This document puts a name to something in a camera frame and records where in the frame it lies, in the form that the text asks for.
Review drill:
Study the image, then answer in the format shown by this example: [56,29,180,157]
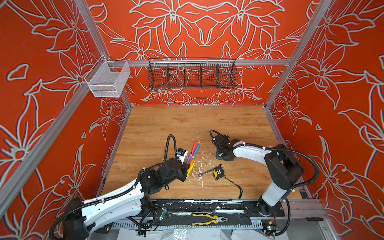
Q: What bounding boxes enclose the purple marker pen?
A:
[187,153,193,164]

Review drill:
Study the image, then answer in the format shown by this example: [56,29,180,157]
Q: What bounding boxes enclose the blue marker pen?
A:
[192,142,201,159]

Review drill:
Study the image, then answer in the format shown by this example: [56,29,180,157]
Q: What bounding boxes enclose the pink marker pen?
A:
[191,140,198,155]

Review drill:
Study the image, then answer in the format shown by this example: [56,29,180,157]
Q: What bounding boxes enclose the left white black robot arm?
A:
[49,155,190,240]

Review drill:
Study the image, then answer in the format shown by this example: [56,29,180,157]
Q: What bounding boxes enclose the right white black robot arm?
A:
[210,130,320,217]

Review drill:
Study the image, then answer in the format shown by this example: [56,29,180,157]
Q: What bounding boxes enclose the yellow marker pen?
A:
[187,163,195,177]

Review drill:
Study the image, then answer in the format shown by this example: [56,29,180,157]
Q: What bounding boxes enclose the silver wrench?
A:
[199,164,223,177]

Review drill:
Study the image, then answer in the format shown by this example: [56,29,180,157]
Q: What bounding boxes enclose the yellow black tape measure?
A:
[213,167,225,181]

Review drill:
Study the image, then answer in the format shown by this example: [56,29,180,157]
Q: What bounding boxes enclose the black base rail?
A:
[124,198,286,218]

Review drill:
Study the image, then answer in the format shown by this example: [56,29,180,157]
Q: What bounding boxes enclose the yellow handled pliers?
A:
[192,214,229,226]

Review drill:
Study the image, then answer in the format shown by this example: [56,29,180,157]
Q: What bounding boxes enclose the black wire basket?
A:
[148,58,239,90]

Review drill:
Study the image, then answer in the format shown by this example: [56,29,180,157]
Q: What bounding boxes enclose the white wire basket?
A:
[84,56,131,98]

